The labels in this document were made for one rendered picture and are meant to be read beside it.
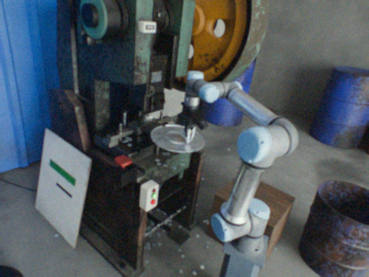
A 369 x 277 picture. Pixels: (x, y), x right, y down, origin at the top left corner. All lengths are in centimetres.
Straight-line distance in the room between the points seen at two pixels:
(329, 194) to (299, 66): 273
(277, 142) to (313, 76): 361
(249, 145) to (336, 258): 120
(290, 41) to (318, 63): 52
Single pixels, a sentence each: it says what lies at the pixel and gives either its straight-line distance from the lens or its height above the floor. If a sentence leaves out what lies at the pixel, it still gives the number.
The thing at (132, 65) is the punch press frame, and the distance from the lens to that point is 132.
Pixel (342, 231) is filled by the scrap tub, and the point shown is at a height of 38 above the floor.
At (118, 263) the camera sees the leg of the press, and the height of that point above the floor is 3.
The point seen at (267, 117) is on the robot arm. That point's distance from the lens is 113.
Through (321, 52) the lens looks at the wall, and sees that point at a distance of 450.
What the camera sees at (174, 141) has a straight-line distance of 144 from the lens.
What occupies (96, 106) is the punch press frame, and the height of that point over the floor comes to 86.
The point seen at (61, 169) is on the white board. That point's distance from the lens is 192.
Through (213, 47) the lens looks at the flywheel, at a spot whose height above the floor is 121.
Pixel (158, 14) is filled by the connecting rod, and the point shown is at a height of 136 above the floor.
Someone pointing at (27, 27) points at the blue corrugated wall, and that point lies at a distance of 244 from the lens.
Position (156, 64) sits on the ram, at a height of 113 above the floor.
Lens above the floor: 145
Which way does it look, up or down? 26 degrees down
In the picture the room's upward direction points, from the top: 8 degrees clockwise
